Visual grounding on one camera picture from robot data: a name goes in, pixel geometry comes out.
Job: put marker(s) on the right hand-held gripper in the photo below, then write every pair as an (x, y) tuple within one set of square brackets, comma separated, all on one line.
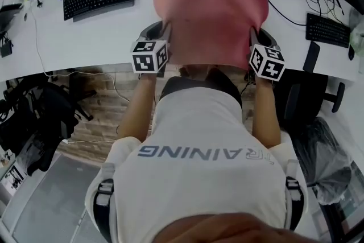
[(268, 65)]

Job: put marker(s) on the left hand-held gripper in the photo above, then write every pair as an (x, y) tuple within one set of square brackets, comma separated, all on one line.
[(146, 61)]

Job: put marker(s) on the pink desk mat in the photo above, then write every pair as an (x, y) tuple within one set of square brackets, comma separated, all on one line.
[(210, 14)]

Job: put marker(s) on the person's right forearm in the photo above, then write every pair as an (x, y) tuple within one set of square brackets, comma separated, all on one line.
[(266, 116)]

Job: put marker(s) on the person's left forearm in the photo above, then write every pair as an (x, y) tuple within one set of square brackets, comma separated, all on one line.
[(139, 111)]

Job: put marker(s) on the black computer mouse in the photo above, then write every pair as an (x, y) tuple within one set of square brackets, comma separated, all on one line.
[(351, 52)]

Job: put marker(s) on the black phone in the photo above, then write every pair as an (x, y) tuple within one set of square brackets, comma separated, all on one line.
[(311, 57)]

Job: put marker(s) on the person's black trousers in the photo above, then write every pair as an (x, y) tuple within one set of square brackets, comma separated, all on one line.
[(224, 84)]

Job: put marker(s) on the small black keyboard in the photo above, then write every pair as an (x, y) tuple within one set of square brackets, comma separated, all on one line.
[(327, 29)]

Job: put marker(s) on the black office chair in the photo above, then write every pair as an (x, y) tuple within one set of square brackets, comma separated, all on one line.
[(48, 119), (304, 96)]

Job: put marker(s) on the clear plastic bag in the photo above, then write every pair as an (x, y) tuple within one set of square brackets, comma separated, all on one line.
[(357, 37)]

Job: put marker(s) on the plastic-covered black chair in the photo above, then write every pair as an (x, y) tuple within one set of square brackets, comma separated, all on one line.
[(327, 159)]

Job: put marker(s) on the person's white t-shirt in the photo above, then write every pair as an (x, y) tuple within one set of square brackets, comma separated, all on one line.
[(199, 173)]

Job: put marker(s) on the person's chin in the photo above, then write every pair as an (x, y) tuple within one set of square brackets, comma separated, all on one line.
[(233, 229)]

